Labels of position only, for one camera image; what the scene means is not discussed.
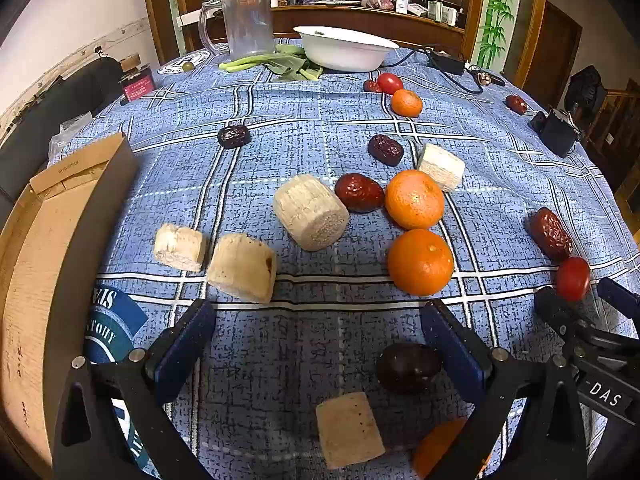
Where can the small white boxes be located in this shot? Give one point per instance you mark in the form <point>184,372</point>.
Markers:
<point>442,11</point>

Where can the black bag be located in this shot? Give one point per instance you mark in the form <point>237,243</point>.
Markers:
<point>587,87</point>

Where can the small green olive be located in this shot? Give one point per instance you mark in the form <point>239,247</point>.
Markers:
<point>187,66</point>

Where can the shallow cardboard box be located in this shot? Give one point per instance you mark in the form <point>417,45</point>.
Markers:
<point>45,260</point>

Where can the pale sugarcane piece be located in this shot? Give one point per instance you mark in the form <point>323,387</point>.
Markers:
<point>441,167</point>
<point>350,430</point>
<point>180,247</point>
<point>242,268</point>

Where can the clear glass mug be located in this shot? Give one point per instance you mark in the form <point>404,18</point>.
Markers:
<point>247,25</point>

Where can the large round sugarcane piece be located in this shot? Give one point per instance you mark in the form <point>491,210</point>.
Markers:
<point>311,213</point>

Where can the red date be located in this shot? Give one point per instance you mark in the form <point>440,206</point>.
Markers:
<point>370,86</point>
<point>358,193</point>
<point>516,104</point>
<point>385,149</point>
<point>550,234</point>
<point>233,136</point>

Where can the dark bottle with pink label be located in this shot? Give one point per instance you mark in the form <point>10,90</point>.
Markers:
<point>136,85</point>

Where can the white bowl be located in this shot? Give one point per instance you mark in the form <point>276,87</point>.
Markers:
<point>345,52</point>

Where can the wooden door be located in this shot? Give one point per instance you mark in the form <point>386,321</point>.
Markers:
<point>550,45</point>

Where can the bamboo wall decoration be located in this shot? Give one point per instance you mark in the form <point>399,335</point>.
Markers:
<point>495,15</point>

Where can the red tomato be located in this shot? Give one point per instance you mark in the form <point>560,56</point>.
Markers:
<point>389,83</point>
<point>573,279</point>

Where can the blue plaid tablecloth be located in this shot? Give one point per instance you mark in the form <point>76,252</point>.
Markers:
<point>300,125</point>

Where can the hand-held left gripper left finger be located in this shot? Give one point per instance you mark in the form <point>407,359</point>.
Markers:
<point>185,355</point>

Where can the black leather sofa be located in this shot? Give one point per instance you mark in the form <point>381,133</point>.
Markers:
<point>30,150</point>

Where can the black box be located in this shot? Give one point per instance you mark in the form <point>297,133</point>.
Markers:
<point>559,131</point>

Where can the dark purple passion fruit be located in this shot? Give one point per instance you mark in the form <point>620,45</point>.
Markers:
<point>405,367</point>

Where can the wooden counter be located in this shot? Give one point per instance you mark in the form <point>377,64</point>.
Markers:
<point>400,25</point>

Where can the black power adapter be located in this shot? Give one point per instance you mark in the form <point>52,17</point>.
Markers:
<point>446,62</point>

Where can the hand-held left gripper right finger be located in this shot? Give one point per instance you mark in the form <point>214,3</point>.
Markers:
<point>447,345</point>

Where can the green leafy vegetable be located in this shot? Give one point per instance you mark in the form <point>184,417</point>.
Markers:
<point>287,65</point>

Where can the flat white box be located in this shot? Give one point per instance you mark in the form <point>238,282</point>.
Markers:
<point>197,16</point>

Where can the small black object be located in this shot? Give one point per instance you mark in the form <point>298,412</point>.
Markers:
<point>537,121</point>

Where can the small orange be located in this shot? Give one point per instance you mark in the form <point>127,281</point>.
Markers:
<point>406,103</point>

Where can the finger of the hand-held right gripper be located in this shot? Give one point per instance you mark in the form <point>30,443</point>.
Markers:
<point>555,310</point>
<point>620,295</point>

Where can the wooden railing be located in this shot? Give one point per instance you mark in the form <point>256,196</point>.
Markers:
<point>615,120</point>

